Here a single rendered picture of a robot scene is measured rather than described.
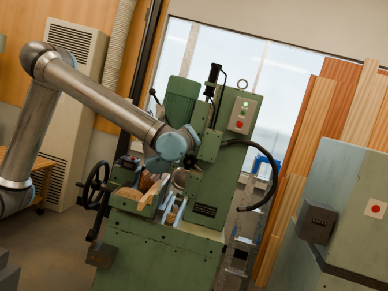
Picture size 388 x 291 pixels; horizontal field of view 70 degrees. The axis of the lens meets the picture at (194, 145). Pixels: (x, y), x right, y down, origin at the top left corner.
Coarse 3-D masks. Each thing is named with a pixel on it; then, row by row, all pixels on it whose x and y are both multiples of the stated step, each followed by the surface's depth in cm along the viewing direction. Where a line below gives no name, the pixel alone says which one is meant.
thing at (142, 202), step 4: (156, 184) 145; (152, 188) 137; (148, 192) 131; (144, 196) 124; (148, 196) 127; (140, 200) 119; (144, 200) 120; (140, 204) 118; (144, 204) 122; (140, 208) 118
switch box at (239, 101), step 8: (240, 104) 128; (248, 104) 127; (256, 104) 127; (232, 112) 129; (240, 112) 128; (248, 112) 128; (232, 120) 129; (240, 120) 129; (248, 120) 128; (232, 128) 129; (248, 128) 129
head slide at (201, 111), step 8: (200, 104) 139; (208, 104) 139; (200, 112) 140; (208, 112) 140; (192, 120) 141; (200, 120) 140; (200, 128) 141; (200, 136) 141; (192, 152) 143; (192, 168) 144
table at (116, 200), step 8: (112, 184) 150; (120, 184) 151; (128, 184) 145; (136, 184) 149; (112, 192) 129; (144, 192) 140; (112, 200) 128; (120, 200) 128; (128, 200) 128; (136, 200) 128; (160, 200) 144; (128, 208) 128; (136, 208) 128; (144, 208) 127; (152, 208) 127
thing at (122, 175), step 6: (114, 168) 150; (120, 168) 150; (138, 168) 158; (114, 174) 151; (120, 174) 151; (126, 174) 150; (132, 174) 150; (138, 174) 155; (114, 180) 151; (120, 180) 151; (126, 180) 151; (132, 180) 150
